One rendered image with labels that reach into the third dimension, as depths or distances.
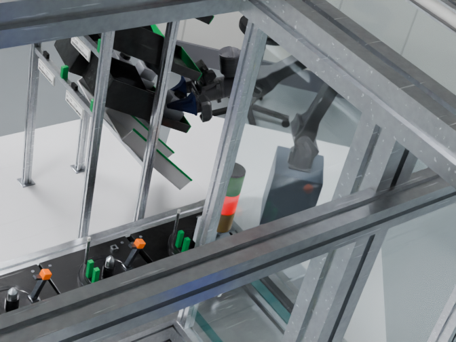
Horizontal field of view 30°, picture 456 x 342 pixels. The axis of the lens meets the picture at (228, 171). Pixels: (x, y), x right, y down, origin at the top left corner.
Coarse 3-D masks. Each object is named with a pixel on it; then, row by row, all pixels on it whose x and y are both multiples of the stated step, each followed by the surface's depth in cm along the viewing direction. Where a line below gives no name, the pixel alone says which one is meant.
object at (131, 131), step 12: (108, 108) 221; (120, 120) 226; (132, 120) 227; (120, 132) 217; (132, 132) 213; (144, 132) 232; (132, 144) 215; (144, 144) 217; (156, 156) 222; (168, 156) 242; (156, 168) 225; (168, 168) 227; (180, 180) 232
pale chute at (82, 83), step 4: (80, 80) 230; (80, 84) 229; (84, 84) 232; (84, 88) 230; (88, 88) 233; (84, 92) 226; (88, 92) 230; (88, 96) 226; (92, 96) 231; (88, 100) 224; (104, 116) 225; (108, 120) 227
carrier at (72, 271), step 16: (112, 240) 215; (128, 240) 217; (64, 256) 208; (80, 256) 209; (96, 256) 207; (112, 256) 199; (64, 272) 204; (80, 272) 202; (96, 272) 196; (112, 272) 201; (64, 288) 199
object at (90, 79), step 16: (96, 64) 207; (112, 64) 213; (128, 64) 215; (112, 80) 200; (128, 80) 218; (112, 96) 203; (128, 96) 205; (144, 96) 207; (128, 112) 208; (144, 112) 210; (176, 128) 218
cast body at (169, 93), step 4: (168, 92) 220; (172, 92) 220; (176, 92) 219; (180, 92) 220; (168, 96) 219; (172, 96) 218; (176, 96) 219; (180, 96) 219; (184, 96) 219; (168, 100) 218; (172, 100) 218; (164, 108) 218; (164, 112) 219; (168, 112) 219; (172, 112) 220; (176, 112) 220; (180, 112) 221; (164, 116) 220; (168, 116) 220; (172, 116) 221; (176, 116) 221; (180, 116) 222; (176, 120) 222
